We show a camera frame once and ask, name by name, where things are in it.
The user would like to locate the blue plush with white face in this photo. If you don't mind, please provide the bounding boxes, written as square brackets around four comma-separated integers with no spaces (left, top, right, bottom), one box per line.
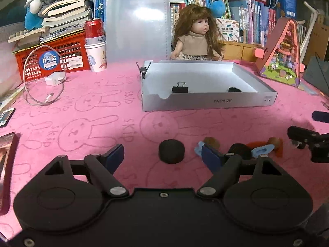
[24,0,52,30]

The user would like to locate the white charging cable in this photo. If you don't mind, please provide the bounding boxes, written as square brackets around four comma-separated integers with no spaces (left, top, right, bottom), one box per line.
[22,45,67,106]

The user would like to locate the blue book set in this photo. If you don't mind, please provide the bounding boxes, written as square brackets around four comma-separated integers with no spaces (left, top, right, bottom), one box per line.
[93,0,109,29]

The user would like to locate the pink rabbit-print blanket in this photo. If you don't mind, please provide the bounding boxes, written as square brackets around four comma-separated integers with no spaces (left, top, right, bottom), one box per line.
[0,41,329,240]

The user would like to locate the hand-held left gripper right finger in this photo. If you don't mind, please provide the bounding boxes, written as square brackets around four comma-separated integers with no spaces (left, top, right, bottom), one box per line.
[197,146,285,199]

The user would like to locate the white plastic pipe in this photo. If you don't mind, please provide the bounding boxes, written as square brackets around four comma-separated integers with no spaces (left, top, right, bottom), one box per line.
[299,1,322,65]

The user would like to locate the white box with colourful print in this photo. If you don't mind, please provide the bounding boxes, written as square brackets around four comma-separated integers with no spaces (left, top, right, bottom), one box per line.
[215,18,241,42]

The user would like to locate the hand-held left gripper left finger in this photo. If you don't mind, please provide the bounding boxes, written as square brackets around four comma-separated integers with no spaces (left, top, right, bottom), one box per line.
[43,144,129,197]

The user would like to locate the black binder clip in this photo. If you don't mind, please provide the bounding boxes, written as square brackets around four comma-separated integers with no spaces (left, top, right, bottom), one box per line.
[172,82,189,94]
[136,61,152,80]

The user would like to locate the pink triangular toy house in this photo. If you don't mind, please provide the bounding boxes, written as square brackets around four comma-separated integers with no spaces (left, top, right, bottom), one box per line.
[253,18,306,87]

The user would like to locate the wooden drawer shelf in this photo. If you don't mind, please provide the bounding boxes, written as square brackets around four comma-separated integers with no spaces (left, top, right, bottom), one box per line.
[220,40,265,62]

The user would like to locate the red plastic basket with sticker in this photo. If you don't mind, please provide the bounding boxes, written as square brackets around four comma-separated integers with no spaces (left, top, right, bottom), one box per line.
[14,32,91,82]

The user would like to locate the long-haired baby doll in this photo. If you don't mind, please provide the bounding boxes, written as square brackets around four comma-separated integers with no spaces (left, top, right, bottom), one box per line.
[170,4,224,62]

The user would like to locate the white cardboard box tray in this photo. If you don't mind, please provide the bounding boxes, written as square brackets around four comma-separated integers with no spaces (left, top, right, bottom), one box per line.
[140,60,278,113]

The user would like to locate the loose papers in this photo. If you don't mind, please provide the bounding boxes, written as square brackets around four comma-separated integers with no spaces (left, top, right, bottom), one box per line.
[0,86,25,108]

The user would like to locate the translucent clipboard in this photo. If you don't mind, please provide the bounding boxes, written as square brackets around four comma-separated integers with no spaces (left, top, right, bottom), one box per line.
[105,0,171,64]

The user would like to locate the beige bead string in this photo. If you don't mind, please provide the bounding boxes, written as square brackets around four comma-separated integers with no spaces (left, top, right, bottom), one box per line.
[8,29,30,43]

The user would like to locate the white charger block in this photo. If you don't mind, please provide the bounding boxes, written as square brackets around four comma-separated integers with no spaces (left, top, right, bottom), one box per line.
[46,72,67,86]

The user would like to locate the brown round disc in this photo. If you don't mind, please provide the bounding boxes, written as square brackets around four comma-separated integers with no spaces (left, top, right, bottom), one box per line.
[267,137,282,150]
[204,137,220,150]

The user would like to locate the light blue plastic piece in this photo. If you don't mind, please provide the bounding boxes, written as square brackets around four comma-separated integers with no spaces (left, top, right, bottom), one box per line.
[251,144,275,157]
[194,141,206,157]

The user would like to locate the dark grey folder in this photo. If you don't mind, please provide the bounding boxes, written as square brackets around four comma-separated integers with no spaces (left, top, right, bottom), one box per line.
[302,53,329,96]

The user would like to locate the white paper cup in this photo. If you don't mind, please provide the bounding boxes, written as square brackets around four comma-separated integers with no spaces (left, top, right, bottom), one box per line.
[84,42,107,73]

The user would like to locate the brown cardboard sheet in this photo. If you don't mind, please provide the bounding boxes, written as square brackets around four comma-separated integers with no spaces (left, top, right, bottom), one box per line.
[302,14,329,66]

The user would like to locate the row of colourful books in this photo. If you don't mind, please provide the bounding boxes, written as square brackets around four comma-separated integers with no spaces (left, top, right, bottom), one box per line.
[170,0,307,47]

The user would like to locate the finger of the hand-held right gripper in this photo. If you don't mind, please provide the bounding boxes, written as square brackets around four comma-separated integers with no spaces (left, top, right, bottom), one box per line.
[312,110,329,123]
[287,126,320,150]

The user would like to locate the pile of worn books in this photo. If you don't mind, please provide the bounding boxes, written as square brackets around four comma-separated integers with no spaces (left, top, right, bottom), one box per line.
[8,0,96,48]

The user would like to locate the red drink can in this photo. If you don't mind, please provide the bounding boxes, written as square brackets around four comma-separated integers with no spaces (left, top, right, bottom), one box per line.
[84,18,106,46]

